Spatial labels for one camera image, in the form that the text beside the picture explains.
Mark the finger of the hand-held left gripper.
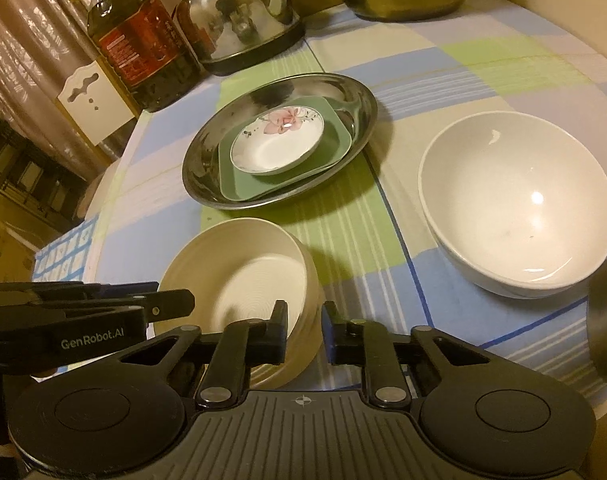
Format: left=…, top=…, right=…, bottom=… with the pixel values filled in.
left=0, top=282, right=159, bottom=302
left=0, top=287, right=195, bottom=323

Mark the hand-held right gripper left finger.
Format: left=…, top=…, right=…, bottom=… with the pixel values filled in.
left=118, top=300, right=289, bottom=408

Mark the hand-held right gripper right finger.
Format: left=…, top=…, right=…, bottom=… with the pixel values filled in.
left=322, top=301, right=489, bottom=408

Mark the cream ribbed bowl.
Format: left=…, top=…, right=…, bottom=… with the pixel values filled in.
left=154, top=217, right=325, bottom=391

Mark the green square plate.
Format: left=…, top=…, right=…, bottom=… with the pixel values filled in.
left=218, top=95, right=354, bottom=201

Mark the stainless steel plate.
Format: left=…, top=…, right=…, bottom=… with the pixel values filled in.
left=182, top=72, right=378, bottom=210

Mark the small white floral dish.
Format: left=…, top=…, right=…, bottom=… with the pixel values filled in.
left=230, top=106, right=325, bottom=176

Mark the white ceramic bowl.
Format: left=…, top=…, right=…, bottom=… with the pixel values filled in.
left=417, top=110, right=607, bottom=300

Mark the stainless steel bowl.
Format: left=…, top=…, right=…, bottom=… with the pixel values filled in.
left=586, top=240, right=607, bottom=393

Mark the blue patterned cloth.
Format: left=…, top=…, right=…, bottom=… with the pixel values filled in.
left=32, top=212, right=102, bottom=293

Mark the dark shelf rack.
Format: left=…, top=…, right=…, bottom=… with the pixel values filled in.
left=0, top=110, right=92, bottom=221

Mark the cooking oil bottle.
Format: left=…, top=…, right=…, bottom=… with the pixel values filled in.
left=68, top=0, right=207, bottom=113

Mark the beige curtain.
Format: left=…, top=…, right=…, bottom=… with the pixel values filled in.
left=0, top=0, right=209, bottom=181

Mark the plaid tablecloth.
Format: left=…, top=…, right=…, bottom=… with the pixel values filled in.
left=84, top=0, right=607, bottom=411

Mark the stainless steel kettle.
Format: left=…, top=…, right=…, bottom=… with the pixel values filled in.
left=174, top=0, right=307, bottom=77

